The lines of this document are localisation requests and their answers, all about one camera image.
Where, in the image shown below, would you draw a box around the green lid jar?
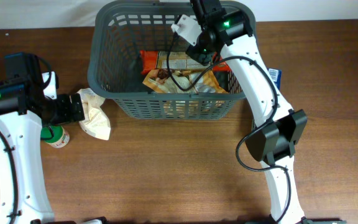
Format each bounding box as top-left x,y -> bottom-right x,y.
40,126 -> 70,148

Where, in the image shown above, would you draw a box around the beige paper bag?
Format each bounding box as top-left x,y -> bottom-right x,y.
78,88 -> 111,141

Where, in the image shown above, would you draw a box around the orange snack pouch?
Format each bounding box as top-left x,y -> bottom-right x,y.
142,68 -> 227,94

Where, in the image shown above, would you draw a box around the orange pasta packet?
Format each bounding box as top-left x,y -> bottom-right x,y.
139,49 -> 231,75

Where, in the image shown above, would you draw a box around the blue tissue multipack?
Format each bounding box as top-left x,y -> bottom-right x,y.
268,68 -> 282,90

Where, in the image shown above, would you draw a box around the grey plastic basket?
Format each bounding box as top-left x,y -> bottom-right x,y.
88,1 -> 245,120

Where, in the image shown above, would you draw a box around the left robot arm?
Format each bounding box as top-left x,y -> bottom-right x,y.
0,52 -> 85,223

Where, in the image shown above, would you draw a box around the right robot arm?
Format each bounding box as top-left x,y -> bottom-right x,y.
189,1 -> 307,223

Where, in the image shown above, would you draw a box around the left black cable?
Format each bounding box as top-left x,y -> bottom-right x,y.
0,114 -> 23,224

